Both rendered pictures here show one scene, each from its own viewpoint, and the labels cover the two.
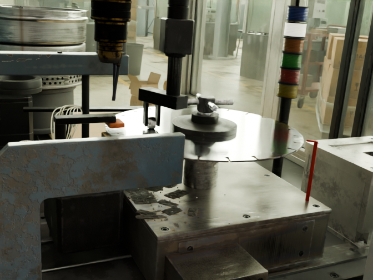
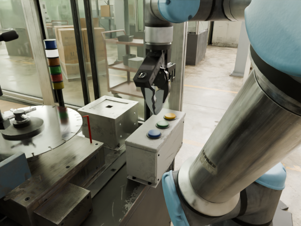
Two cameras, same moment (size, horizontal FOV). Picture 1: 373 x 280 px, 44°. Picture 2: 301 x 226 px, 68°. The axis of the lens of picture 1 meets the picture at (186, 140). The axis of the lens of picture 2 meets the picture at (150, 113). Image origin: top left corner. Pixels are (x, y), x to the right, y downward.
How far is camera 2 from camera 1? 0.14 m
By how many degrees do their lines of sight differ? 37
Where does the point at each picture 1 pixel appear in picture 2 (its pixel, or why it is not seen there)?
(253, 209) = (68, 160)
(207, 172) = not seen: hidden behind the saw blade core
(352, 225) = (112, 142)
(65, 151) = not seen: outside the picture
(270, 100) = (45, 84)
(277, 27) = (35, 44)
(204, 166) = not seen: hidden behind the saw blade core
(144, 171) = (6, 184)
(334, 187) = (98, 128)
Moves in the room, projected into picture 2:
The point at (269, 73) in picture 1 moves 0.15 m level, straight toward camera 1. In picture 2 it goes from (39, 70) to (42, 77)
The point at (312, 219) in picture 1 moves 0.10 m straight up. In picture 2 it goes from (97, 151) to (93, 125)
